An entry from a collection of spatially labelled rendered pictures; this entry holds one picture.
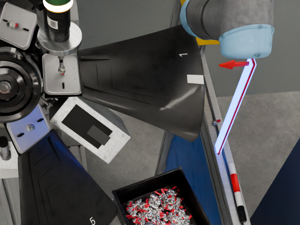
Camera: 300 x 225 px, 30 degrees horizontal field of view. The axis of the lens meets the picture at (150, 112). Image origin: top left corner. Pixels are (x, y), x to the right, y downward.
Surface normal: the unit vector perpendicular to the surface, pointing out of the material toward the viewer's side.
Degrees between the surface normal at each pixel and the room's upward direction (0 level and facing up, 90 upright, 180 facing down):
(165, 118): 25
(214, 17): 80
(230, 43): 68
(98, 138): 50
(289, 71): 90
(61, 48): 0
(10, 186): 90
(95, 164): 0
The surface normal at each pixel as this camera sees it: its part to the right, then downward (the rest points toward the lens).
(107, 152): 0.18, 0.27
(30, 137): 0.83, -0.11
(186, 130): 0.37, -0.11
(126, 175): 0.10, -0.56
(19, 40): -0.57, -0.10
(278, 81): 0.16, 0.82
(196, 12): -0.94, -0.10
